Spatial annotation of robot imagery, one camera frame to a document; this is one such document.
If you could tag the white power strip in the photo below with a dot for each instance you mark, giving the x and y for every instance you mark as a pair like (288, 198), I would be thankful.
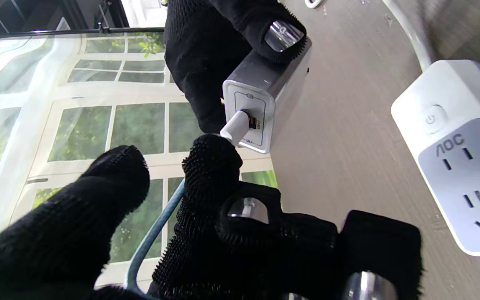
(458, 158)

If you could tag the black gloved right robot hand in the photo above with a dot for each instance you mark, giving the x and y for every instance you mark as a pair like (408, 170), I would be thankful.
(219, 46)

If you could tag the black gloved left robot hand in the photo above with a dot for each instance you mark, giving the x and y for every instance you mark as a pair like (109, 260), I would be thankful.
(244, 241)

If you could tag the printed garden window backdrop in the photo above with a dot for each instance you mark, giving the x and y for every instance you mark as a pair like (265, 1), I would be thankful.
(98, 137)

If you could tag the grey charger adapter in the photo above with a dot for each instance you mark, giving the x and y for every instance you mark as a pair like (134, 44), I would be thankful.
(273, 91)

